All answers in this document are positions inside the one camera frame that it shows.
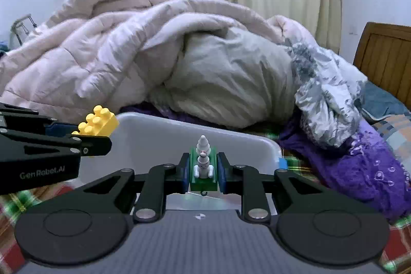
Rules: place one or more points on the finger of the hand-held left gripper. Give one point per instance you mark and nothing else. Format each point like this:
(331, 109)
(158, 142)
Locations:
(61, 129)
(93, 145)

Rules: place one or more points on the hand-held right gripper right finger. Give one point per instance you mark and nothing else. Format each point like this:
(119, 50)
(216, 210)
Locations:
(222, 173)

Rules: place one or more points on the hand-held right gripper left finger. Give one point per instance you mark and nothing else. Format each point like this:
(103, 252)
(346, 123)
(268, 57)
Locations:
(184, 173)

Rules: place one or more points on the green toy with white figure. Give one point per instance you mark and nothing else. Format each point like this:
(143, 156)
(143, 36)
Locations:
(204, 179)

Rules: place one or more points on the yellow toy brick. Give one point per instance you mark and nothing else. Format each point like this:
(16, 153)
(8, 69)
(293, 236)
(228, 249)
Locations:
(98, 123)

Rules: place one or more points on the white plastic container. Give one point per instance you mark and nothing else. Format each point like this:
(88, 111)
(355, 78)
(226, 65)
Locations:
(151, 139)

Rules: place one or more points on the red green plaid bed sheet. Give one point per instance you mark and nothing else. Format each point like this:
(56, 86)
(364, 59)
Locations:
(19, 206)

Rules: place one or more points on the pink quilt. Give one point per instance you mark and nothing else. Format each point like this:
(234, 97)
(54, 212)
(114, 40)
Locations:
(96, 52)

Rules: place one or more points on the beige grey quilt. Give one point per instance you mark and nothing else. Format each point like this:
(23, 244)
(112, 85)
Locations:
(231, 78)

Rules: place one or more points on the metal rack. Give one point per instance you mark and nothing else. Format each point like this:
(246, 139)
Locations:
(22, 26)

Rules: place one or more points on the purple cloth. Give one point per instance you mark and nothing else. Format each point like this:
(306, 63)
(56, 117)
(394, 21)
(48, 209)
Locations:
(340, 171)

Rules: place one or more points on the grey floral blanket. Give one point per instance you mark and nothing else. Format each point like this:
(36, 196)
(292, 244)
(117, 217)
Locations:
(324, 94)

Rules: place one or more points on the blue pillow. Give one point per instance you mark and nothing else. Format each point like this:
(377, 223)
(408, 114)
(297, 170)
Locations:
(383, 104)

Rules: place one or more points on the checked pillow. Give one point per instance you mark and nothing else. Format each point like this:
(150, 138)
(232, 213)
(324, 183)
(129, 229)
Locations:
(396, 137)

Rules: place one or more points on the wooden headboard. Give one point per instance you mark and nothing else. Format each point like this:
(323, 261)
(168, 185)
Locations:
(387, 52)

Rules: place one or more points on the white wall socket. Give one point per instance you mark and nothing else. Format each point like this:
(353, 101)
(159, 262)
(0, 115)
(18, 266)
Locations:
(353, 30)

